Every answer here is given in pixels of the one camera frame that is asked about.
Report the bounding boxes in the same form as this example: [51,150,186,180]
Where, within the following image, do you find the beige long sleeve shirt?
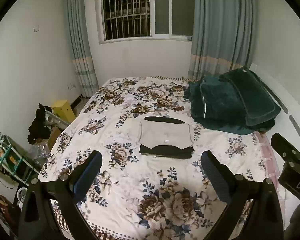
[139,120,193,150]

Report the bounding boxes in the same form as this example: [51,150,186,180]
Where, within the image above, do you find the black clothes on rack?
[27,103,52,145]

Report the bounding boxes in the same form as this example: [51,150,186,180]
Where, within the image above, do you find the folded black clothes stack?
[139,145,194,159]

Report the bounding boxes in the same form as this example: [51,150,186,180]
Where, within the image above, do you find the white bed headboard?
[250,63,300,229]

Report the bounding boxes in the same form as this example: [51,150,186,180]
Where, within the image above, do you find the green shelf rack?
[0,133,39,186]

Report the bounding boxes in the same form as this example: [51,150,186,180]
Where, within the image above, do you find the dark green pillow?
[219,67,281,132]

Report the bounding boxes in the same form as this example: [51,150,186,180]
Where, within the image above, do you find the yellow box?
[51,100,76,123]

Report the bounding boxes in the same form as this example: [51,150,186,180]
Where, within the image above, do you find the floral bed quilt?
[39,77,267,239]

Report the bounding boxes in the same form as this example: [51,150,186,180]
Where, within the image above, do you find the dark green folded blanket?
[184,76,265,135]

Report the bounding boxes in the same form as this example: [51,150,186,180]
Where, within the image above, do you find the right grey green curtain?
[188,0,256,80]

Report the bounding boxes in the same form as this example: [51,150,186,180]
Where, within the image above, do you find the grey green curtain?
[188,0,256,80]
[64,0,98,98]

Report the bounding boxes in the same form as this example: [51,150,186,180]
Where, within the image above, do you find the left grey green curtain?
[64,0,98,98]

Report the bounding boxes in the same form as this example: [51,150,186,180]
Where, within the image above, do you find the barred window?
[95,0,194,43]

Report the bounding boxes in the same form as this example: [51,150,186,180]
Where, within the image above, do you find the white wall socket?
[67,82,76,90]

